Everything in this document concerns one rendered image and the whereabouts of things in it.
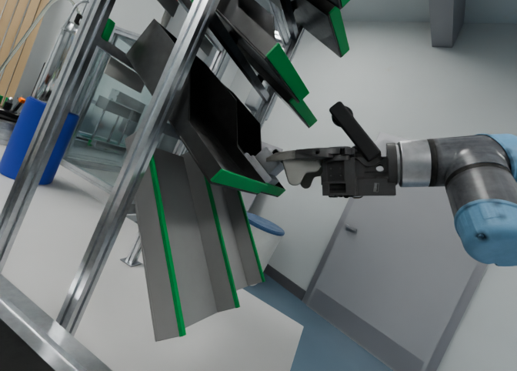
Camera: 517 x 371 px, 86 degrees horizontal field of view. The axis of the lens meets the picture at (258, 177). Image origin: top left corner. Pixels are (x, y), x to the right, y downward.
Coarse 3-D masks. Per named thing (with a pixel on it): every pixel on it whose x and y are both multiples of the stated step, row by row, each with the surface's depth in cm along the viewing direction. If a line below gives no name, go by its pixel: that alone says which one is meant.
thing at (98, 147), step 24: (120, 48) 126; (96, 96) 127; (120, 96) 123; (144, 96) 120; (96, 120) 126; (120, 120) 122; (72, 144) 129; (96, 144) 125; (120, 144) 121; (168, 144) 127; (96, 168) 123; (120, 168) 120
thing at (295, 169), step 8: (280, 152) 48; (288, 152) 46; (272, 160) 48; (280, 160) 48; (288, 160) 47; (296, 160) 47; (304, 160) 47; (312, 160) 47; (288, 168) 47; (296, 168) 47; (304, 168) 47; (312, 168) 46; (288, 176) 47; (296, 176) 47; (296, 184) 46
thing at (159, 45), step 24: (144, 48) 42; (168, 48) 40; (144, 72) 41; (192, 72) 54; (192, 96) 53; (216, 96) 51; (168, 120) 37; (192, 120) 46; (216, 120) 50; (192, 144) 35; (216, 144) 46; (216, 168) 33; (240, 168) 46
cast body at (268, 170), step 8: (264, 152) 52; (272, 152) 52; (248, 160) 53; (256, 160) 52; (264, 160) 51; (256, 168) 52; (264, 168) 51; (272, 168) 51; (280, 168) 52; (264, 176) 51; (272, 176) 52; (272, 184) 53
